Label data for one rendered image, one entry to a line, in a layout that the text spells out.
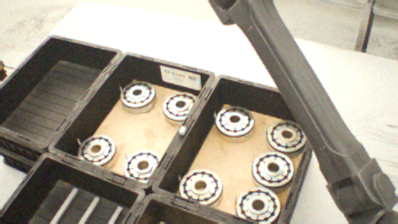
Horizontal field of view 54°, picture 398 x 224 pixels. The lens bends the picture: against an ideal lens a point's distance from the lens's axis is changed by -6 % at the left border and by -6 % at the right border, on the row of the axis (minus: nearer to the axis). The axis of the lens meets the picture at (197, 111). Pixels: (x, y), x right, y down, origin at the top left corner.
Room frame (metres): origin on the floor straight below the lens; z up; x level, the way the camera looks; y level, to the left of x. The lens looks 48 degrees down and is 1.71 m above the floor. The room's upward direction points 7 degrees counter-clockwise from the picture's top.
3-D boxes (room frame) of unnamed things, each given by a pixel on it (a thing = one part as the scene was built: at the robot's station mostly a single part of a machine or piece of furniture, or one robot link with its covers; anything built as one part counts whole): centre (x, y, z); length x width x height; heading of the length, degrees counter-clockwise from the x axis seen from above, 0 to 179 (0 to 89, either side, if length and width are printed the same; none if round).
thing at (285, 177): (0.55, -0.17, 0.86); 0.10 x 0.10 x 0.01
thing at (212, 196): (0.53, 0.01, 0.86); 0.10 x 0.10 x 0.01
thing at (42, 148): (0.88, 0.42, 0.92); 0.40 x 0.30 x 0.02; 151
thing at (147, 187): (0.74, 0.16, 0.92); 0.40 x 0.30 x 0.02; 151
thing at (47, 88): (0.88, 0.42, 0.87); 0.40 x 0.30 x 0.11; 151
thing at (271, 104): (0.59, -0.10, 0.87); 0.40 x 0.30 x 0.11; 151
